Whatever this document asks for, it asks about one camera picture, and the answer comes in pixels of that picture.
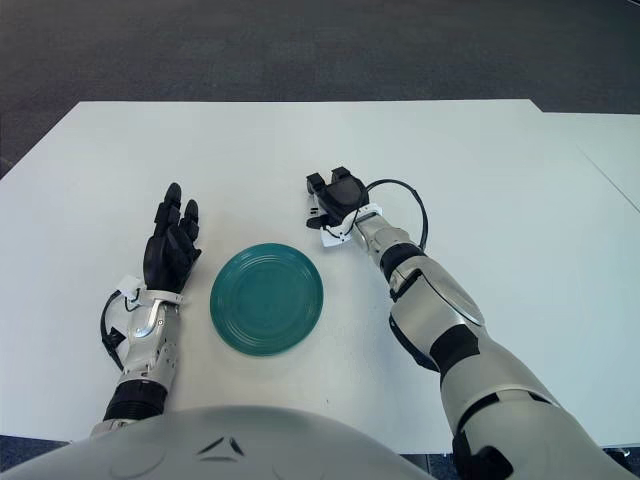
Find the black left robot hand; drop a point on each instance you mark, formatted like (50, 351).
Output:
(167, 255)

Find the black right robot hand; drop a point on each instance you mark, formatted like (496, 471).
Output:
(340, 196)

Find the white charger block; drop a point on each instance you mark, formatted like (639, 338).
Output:
(317, 205)

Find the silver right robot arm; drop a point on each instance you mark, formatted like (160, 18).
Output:
(450, 330)

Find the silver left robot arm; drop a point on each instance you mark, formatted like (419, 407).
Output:
(145, 340)

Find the round green plate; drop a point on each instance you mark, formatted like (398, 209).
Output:
(267, 299)

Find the grey robot torso shell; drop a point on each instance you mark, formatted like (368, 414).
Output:
(210, 445)

